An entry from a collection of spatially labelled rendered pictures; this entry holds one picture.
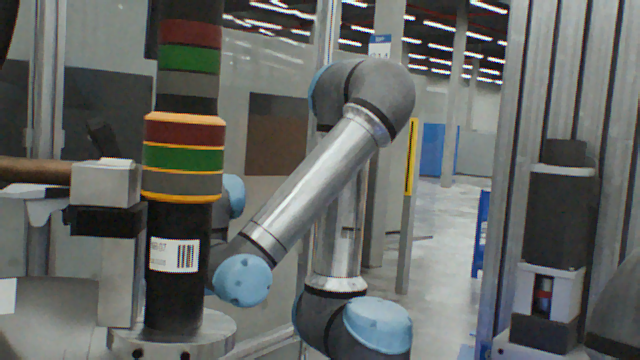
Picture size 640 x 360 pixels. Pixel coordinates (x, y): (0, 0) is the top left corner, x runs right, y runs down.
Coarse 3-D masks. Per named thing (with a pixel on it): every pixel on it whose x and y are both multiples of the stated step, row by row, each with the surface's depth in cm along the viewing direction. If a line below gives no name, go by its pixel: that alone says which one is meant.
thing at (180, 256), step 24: (168, 216) 34; (192, 216) 35; (168, 240) 34; (192, 240) 35; (168, 264) 35; (192, 264) 35; (168, 288) 35; (192, 288) 35; (144, 312) 36; (168, 312) 35; (192, 312) 36
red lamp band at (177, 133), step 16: (144, 128) 35; (160, 128) 34; (176, 128) 33; (192, 128) 34; (208, 128) 34; (224, 128) 35; (176, 144) 34; (192, 144) 34; (208, 144) 34; (224, 144) 36
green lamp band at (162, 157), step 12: (144, 144) 35; (144, 156) 35; (156, 156) 34; (168, 156) 34; (180, 156) 34; (192, 156) 34; (204, 156) 34; (216, 156) 35; (168, 168) 34; (180, 168) 34; (192, 168) 34; (204, 168) 34; (216, 168) 35
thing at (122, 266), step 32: (96, 192) 34; (128, 192) 34; (96, 224) 34; (128, 224) 34; (128, 256) 35; (128, 288) 35; (128, 320) 35; (224, 320) 38; (128, 352) 34; (160, 352) 33; (192, 352) 34; (224, 352) 35
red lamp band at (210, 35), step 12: (168, 24) 34; (180, 24) 33; (192, 24) 34; (204, 24) 34; (168, 36) 34; (180, 36) 34; (192, 36) 34; (204, 36) 34; (216, 36) 34; (216, 48) 35
